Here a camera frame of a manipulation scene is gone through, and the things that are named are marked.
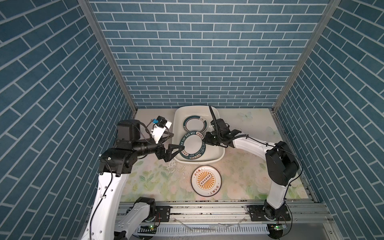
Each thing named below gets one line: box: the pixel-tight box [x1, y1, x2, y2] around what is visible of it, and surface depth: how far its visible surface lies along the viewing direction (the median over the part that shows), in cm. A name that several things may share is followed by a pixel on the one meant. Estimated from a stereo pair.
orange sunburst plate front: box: [190, 165, 223, 197], surface depth 86 cm
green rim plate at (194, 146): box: [179, 131, 206, 160], surface depth 96 cm
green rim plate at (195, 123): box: [183, 115, 208, 134], surface depth 112 cm
